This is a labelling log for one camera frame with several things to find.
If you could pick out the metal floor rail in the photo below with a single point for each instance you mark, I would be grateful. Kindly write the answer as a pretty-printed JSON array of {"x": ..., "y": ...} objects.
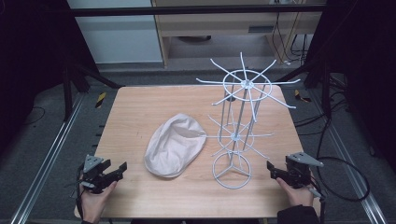
[
  {"x": 43, "y": 161},
  {"x": 348, "y": 155}
]

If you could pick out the light wooden desk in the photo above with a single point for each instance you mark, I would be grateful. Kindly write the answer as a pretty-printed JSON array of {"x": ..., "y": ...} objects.
[{"x": 224, "y": 28}]

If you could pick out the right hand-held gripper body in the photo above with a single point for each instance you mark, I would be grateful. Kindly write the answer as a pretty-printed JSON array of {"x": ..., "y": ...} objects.
[{"x": 299, "y": 169}]

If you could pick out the yellow black striped marker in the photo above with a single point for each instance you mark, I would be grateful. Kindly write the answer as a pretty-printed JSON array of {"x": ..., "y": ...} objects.
[
  {"x": 100, "y": 100},
  {"x": 301, "y": 96}
]

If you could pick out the black curtain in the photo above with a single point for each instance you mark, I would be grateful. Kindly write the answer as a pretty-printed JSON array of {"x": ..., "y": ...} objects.
[
  {"x": 28, "y": 56},
  {"x": 364, "y": 62}
]

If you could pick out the black horizontal bar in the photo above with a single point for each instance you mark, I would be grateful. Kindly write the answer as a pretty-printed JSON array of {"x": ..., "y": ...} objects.
[{"x": 186, "y": 11}]

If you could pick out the white cabinet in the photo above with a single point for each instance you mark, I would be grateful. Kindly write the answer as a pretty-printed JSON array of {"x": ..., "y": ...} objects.
[{"x": 118, "y": 37}]

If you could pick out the person's left hand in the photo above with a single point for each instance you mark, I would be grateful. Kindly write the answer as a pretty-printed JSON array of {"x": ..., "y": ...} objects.
[{"x": 95, "y": 202}]

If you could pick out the white cloth cap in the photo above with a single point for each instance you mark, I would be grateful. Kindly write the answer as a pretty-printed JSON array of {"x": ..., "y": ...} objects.
[{"x": 174, "y": 146}]

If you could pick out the person's right hand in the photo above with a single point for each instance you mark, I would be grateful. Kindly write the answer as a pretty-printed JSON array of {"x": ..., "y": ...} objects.
[{"x": 297, "y": 196}]

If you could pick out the black stand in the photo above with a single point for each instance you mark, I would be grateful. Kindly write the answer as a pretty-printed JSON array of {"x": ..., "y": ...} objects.
[
  {"x": 73, "y": 84},
  {"x": 320, "y": 84}
]

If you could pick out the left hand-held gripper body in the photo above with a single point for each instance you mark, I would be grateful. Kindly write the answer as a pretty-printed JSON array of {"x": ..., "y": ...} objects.
[{"x": 92, "y": 174}]

